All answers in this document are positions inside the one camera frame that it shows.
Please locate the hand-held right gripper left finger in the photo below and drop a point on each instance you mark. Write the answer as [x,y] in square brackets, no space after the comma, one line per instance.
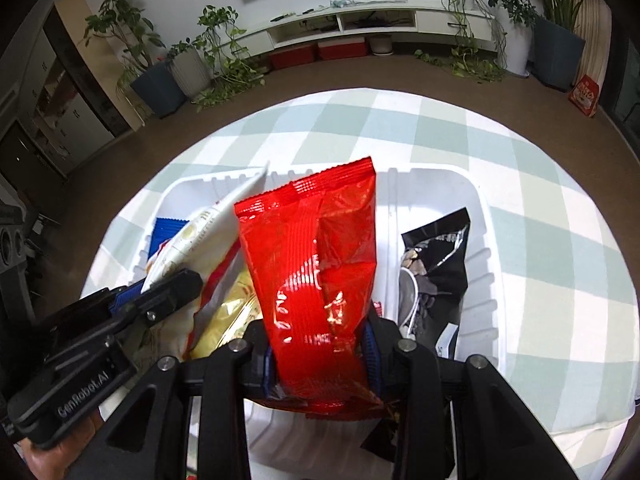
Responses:
[255,355]

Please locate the white wardrobe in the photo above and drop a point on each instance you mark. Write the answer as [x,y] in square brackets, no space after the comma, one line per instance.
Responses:
[65,100]

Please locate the plant in white pot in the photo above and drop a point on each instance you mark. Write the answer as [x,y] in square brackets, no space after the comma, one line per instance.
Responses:
[517,45]

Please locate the small white pot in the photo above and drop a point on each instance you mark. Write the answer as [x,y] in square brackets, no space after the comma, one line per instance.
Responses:
[381,44]

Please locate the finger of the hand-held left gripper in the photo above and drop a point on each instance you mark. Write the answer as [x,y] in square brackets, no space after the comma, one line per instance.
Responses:
[170,295]
[125,297]

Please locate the white plastic tray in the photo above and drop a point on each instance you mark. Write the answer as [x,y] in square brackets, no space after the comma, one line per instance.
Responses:
[440,195]

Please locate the large-leaf plant in dark pot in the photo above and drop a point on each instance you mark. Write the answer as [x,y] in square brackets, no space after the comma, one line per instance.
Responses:
[557,52]

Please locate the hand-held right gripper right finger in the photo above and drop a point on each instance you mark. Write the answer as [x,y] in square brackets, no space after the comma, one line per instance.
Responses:
[372,360]

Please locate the red storage box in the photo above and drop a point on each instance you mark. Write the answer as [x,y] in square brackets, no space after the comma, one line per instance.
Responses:
[342,48]
[292,57]

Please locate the light blue cloth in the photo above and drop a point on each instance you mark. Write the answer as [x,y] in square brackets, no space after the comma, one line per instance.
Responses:
[342,3]

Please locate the red snack packet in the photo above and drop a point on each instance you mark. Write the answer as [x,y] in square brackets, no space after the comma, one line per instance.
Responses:
[310,260]

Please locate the black snack packet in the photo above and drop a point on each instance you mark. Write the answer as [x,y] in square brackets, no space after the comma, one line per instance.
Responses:
[440,270]

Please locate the beige curtain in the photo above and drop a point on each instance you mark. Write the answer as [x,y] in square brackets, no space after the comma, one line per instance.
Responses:
[595,25]

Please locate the gold snack packet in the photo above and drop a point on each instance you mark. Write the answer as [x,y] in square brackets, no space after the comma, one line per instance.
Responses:
[230,310]

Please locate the plant in ribbed grey pot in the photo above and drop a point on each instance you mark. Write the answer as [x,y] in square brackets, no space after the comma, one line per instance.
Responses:
[190,72]

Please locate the glass sliding door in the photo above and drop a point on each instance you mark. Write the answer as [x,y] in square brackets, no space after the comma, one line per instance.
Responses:
[627,100]

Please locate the person's left hand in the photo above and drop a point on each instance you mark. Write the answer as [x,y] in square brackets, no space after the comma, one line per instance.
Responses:
[60,455]

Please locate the tall plant in dark pot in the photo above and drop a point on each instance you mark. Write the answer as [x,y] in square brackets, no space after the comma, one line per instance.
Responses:
[157,87]

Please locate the white television cabinet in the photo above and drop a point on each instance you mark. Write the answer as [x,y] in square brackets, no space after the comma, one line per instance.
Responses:
[430,22]

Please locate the red paper bag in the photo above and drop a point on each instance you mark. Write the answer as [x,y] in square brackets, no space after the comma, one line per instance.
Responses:
[584,96]

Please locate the white red striped packet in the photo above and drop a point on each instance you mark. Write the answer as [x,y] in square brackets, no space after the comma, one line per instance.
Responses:
[220,270]

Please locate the small dark blue packet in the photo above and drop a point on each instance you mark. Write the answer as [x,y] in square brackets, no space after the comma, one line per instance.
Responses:
[167,232]

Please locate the long white snack packet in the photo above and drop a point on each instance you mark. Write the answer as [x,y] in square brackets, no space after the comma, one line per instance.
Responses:
[200,230]

